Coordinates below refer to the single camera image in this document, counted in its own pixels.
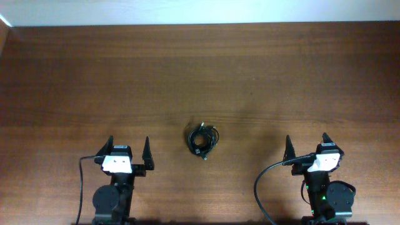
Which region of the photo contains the camera black cable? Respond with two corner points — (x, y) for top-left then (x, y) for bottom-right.
(253, 152), (316, 225)
(74, 155), (104, 225)

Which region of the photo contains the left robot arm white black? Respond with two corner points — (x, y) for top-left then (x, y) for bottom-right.
(92, 136), (154, 225)

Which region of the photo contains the black cable bundle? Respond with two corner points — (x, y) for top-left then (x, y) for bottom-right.
(186, 121), (220, 161)

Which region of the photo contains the right camera black cable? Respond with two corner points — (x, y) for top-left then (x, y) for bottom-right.
(253, 152), (316, 225)

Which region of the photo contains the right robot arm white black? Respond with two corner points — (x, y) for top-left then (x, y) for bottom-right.
(283, 133), (356, 225)

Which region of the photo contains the left camera black cable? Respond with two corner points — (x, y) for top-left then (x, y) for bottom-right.
(74, 155), (104, 225)

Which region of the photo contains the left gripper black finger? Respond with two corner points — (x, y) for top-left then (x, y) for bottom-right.
(142, 136), (154, 170)
(96, 136), (114, 157)

